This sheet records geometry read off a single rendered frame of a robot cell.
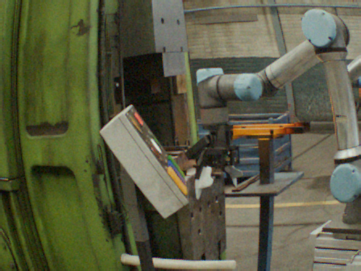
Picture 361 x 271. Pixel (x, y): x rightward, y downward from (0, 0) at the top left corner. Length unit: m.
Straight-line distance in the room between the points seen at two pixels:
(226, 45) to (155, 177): 9.30
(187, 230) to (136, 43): 0.72
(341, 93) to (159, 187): 0.57
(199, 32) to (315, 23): 9.74
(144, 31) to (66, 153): 0.54
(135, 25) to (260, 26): 8.30
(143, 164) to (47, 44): 0.82
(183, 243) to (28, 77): 0.94
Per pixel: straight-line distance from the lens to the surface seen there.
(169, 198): 1.42
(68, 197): 2.01
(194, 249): 2.08
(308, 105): 9.89
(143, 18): 1.99
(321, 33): 1.24
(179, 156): 2.08
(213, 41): 10.78
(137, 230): 1.61
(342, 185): 1.27
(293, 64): 1.48
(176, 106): 2.41
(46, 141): 1.95
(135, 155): 1.40
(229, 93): 1.47
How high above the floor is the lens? 1.29
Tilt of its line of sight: 7 degrees down
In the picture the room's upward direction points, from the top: 6 degrees counter-clockwise
